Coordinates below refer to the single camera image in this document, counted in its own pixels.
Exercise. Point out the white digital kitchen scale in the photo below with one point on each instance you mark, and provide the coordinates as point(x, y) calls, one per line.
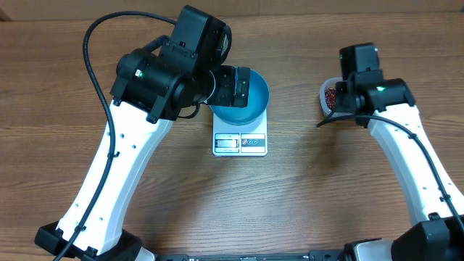
point(249, 140)

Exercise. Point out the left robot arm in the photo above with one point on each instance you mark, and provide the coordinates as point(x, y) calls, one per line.
point(153, 84)

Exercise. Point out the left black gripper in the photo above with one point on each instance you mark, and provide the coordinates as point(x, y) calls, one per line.
point(227, 76)

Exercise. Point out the red adzuki beans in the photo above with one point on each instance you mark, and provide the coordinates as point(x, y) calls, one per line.
point(330, 98)

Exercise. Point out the teal metal bowl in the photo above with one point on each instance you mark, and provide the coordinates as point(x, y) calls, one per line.
point(258, 100)

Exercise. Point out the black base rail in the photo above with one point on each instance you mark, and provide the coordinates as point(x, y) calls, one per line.
point(313, 255)

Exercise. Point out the clear plastic food container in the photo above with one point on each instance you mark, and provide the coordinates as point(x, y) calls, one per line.
point(330, 83)

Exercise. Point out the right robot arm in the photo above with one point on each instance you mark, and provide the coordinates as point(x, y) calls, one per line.
point(387, 108)

